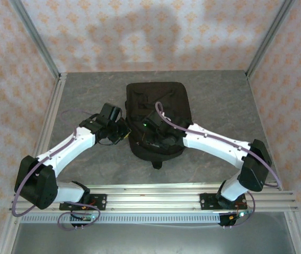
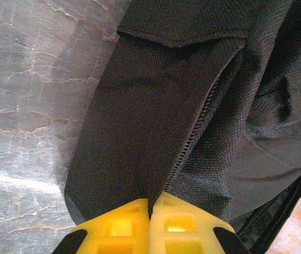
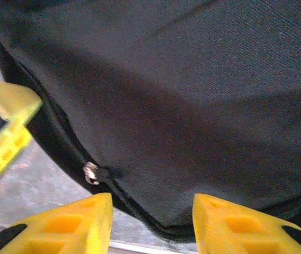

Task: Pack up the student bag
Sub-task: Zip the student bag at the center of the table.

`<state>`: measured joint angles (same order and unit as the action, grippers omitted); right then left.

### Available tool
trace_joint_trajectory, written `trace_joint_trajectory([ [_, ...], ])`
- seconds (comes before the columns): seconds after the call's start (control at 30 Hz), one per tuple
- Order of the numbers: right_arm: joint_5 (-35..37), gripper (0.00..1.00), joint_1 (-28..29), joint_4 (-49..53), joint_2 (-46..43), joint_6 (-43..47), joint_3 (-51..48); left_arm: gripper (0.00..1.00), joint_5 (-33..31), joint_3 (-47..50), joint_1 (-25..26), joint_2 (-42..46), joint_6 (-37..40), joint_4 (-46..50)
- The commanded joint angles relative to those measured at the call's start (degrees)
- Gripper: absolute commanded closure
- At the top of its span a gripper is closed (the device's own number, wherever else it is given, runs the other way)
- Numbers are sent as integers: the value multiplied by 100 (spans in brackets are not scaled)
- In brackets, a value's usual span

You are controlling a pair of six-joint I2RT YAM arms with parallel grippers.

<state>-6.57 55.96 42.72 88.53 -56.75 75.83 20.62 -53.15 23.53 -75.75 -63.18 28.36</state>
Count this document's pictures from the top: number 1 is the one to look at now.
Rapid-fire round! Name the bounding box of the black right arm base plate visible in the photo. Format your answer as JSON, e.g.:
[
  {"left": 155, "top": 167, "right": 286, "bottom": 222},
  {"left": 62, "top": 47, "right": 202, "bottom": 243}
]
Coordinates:
[{"left": 200, "top": 192, "right": 248, "bottom": 211}]

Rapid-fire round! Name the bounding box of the grey metal lower panel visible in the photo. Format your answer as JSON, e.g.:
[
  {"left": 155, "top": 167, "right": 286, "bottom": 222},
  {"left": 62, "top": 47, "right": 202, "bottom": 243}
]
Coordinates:
[{"left": 10, "top": 222, "right": 297, "bottom": 254}]

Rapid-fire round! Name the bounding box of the aluminium frame corner post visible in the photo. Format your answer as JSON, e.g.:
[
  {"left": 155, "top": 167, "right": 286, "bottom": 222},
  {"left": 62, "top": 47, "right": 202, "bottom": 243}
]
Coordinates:
[
  {"left": 10, "top": 0, "right": 61, "bottom": 77},
  {"left": 245, "top": 0, "right": 296, "bottom": 77}
]

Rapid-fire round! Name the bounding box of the small circuit board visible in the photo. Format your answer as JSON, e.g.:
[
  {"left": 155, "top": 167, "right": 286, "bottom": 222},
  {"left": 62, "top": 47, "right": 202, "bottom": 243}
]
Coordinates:
[
  {"left": 228, "top": 210, "right": 253, "bottom": 221},
  {"left": 70, "top": 211, "right": 96, "bottom": 222}
]

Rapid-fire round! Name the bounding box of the aluminium frame side rail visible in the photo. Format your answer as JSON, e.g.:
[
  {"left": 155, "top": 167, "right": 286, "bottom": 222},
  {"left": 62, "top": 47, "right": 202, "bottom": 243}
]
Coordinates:
[{"left": 24, "top": 73, "right": 68, "bottom": 191}]

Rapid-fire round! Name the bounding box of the white slotted cable duct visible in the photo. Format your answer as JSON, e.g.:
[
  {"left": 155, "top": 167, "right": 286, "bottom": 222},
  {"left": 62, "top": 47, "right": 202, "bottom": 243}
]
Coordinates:
[{"left": 20, "top": 213, "right": 222, "bottom": 224}]

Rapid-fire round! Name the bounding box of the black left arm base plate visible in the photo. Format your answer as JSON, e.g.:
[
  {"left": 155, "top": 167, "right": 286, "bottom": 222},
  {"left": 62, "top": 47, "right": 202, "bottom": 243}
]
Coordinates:
[{"left": 59, "top": 193, "right": 108, "bottom": 211}]

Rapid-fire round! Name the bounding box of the black backpack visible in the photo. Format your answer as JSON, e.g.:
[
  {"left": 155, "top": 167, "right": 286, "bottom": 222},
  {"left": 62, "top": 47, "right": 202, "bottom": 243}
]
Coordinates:
[{"left": 125, "top": 81, "right": 192, "bottom": 170}]

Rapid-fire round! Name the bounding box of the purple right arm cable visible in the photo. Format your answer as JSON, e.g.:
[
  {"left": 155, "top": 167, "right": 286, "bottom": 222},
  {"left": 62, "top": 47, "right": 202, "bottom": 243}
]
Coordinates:
[{"left": 154, "top": 102, "right": 281, "bottom": 229}]

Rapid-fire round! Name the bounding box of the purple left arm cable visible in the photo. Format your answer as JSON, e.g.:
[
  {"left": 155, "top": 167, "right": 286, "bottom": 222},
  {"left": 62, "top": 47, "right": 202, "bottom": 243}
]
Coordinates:
[{"left": 10, "top": 110, "right": 101, "bottom": 231}]

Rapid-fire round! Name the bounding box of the aluminium frame mounting rail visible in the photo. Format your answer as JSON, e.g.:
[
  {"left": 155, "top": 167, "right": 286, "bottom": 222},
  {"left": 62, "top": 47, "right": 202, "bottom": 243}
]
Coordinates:
[{"left": 10, "top": 185, "right": 298, "bottom": 212}]

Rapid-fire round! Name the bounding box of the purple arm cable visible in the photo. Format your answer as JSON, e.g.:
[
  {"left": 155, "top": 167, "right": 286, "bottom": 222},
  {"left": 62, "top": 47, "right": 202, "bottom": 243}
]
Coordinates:
[
  {"left": 154, "top": 102, "right": 281, "bottom": 229},
  {"left": 10, "top": 110, "right": 101, "bottom": 231}
]

